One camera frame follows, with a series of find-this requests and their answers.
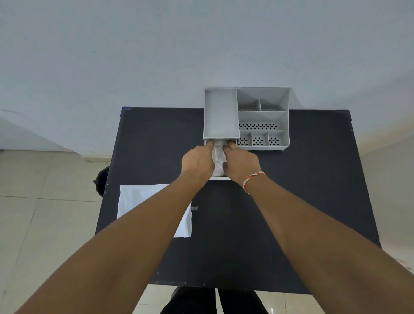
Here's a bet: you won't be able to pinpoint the person's left hand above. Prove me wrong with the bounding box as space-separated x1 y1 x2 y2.
181 141 216 182

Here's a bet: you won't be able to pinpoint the person's right hand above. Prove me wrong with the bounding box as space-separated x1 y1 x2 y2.
222 142 263 186

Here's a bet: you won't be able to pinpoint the white plastic bag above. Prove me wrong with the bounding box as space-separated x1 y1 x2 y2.
117 184 193 239
211 139 231 177

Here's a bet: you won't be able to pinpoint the person's right forearm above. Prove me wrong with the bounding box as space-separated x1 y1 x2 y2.
243 175 414 314

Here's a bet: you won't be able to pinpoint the person's left forearm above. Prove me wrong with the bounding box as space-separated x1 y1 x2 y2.
14 172 211 314

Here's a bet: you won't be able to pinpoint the grey plastic desk organizer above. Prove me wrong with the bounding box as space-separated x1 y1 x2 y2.
203 87 291 151

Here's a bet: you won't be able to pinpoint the flat white plastic bag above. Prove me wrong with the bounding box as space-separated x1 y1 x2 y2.
117 184 193 239

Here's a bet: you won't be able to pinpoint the black round object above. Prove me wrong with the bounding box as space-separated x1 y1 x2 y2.
93 166 111 198

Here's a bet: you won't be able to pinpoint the person's black trousers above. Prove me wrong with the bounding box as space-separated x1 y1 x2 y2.
160 286 269 314

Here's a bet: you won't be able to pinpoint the red and white thread bracelet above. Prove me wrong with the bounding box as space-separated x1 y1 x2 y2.
243 171 267 195

